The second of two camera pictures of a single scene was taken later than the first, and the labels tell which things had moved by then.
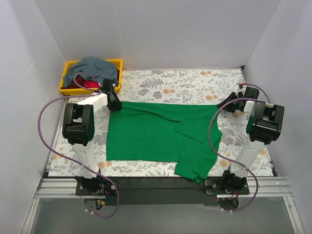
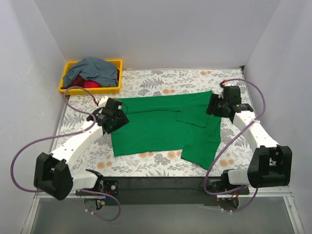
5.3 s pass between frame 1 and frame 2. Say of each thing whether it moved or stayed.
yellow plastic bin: stayed
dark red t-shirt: stayed
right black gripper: moved
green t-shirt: moved
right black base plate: stayed
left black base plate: stayed
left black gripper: moved
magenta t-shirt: stayed
